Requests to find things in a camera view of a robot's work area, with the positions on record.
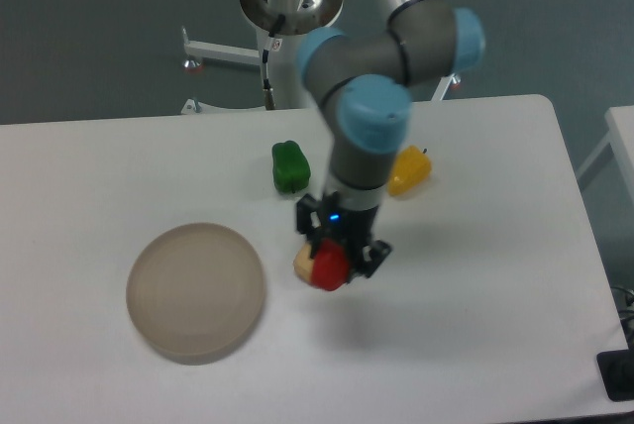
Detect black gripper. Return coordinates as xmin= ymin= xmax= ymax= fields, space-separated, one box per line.
xmin=295 ymin=191 xmax=392 ymax=282

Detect red toy bell pepper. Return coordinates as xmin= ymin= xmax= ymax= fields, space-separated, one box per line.
xmin=309 ymin=239 xmax=350 ymax=291

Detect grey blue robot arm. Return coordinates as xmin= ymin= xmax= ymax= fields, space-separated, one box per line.
xmin=240 ymin=0 xmax=485 ymax=291

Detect green toy bell pepper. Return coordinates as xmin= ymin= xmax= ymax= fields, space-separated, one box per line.
xmin=271 ymin=140 xmax=311 ymax=194

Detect yellow toy bell pepper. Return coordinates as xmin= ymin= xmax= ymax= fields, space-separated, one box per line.
xmin=387 ymin=145 xmax=433 ymax=197

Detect beige round plate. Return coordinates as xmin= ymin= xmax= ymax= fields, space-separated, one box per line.
xmin=126 ymin=223 xmax=266 ymax=366

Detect beige toy bread loaf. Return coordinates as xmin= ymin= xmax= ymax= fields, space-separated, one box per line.
xmin=293 ymin=243 xmax=314 ymax=283

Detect white side table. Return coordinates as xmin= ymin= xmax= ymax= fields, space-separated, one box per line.
xmin=575 ymin=106 xmax=634 ymax=197

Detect black box at table edge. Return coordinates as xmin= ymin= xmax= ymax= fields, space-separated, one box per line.
xmin=596 ymin=349 xmax=633 ymax=402

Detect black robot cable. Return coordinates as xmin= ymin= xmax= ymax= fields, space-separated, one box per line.
xmin=260 ymin=13 xmax=287 ymax=111

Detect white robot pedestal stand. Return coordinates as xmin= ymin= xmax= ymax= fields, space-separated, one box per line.
xmin=182 ymin=0 xmax=481 ymax=110

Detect black cables at right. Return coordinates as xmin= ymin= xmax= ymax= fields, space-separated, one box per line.
xmin=609 ymin=284 xmax=634 ymax=346

